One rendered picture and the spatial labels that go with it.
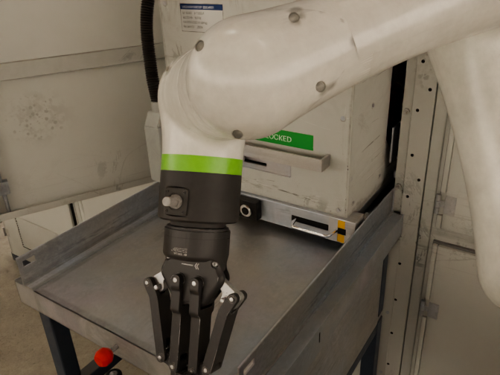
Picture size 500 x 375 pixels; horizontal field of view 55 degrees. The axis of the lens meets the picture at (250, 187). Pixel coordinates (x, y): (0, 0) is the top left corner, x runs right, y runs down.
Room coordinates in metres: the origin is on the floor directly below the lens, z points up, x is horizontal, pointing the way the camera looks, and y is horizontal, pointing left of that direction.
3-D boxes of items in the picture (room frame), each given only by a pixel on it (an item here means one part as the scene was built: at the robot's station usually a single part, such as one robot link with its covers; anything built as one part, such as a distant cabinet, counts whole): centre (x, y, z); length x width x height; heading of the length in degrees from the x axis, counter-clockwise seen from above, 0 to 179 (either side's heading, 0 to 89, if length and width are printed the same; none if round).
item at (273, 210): (1.07, -0.02, 0.90); 0.54 x 0.05 x 0.06; 55
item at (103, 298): (0.95, 0.06, 0.82); 0.68 x 0.62 x 0.06; 145
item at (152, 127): (1.12, 0.21, 1.04); 0.08 x 0.05 x 0.17; 145
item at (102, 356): (0.65, 0.27, 0.82); 0.04 x 0.03 x 0.03; 145
